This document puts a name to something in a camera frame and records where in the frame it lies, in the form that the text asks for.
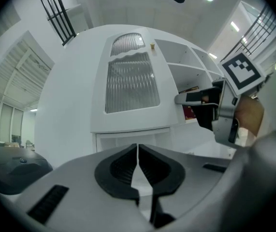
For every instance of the rectangular ceiling light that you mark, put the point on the rectangular ceiling light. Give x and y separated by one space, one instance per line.
213 55
235 26

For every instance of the white cabinet glass door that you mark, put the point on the white cabinet glass door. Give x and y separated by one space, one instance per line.
99 120

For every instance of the person's right hand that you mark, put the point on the person's right hand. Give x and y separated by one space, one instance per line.
251 112

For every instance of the grey folding chair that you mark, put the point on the grey folding chair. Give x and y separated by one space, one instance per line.
29 144

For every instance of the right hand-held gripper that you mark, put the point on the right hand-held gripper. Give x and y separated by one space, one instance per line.
227 105

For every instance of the dark red book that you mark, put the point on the dark red book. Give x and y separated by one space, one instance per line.
188 110

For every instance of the white wall shelf unit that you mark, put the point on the white wall shelf unit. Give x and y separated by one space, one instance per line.
176 54

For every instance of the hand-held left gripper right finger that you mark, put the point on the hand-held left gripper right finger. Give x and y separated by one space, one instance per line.
191 178

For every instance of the person's right forearm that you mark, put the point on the person's right forearm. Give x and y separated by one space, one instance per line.
263 178

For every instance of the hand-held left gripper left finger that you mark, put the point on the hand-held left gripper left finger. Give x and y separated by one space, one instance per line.
79 190

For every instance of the black metal railing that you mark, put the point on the black metal railing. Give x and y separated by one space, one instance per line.
256 30
58 13

